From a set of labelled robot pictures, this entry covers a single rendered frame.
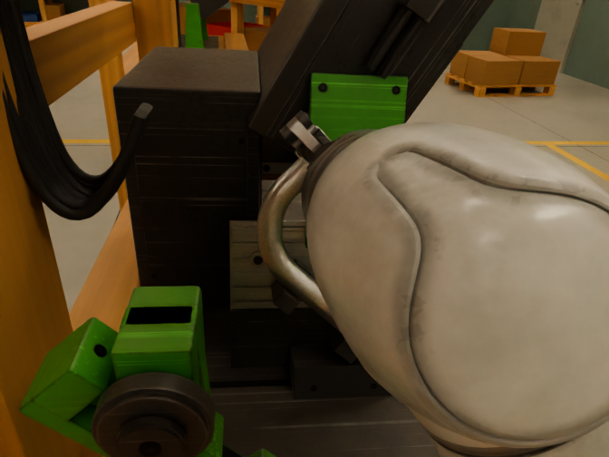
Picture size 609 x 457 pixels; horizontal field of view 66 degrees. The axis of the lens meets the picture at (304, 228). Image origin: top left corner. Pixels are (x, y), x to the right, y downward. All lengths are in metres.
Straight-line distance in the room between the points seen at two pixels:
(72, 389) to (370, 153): 0.25
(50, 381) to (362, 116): 0.41
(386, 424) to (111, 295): 0.49
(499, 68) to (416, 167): 6.59
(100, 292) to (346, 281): 0.74
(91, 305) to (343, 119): 0.51
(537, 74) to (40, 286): 6.93
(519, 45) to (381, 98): 6.81
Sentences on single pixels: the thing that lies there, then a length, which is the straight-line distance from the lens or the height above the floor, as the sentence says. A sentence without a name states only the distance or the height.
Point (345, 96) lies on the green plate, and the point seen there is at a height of 1.25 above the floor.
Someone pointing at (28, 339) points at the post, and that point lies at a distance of 0.48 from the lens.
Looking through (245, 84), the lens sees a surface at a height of 1.24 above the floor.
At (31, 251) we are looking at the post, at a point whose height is 1.15.
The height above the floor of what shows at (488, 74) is 0.28.
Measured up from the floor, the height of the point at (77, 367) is 1.15.
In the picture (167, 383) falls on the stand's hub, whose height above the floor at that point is 1.16.
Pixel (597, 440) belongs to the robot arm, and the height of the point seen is 1.22.
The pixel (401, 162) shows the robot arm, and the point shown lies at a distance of 0.17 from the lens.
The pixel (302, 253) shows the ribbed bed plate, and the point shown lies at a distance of 0.62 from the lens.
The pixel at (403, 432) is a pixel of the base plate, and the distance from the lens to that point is 0.63.
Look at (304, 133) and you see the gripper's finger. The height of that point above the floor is 1.27.
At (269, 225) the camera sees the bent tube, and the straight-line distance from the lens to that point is 0.55.
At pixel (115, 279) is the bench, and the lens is 0.89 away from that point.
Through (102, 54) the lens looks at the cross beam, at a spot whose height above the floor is 1.21.
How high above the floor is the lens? 1.38
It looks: 29 degrees down
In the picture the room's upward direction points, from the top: 4 degrees clockwise
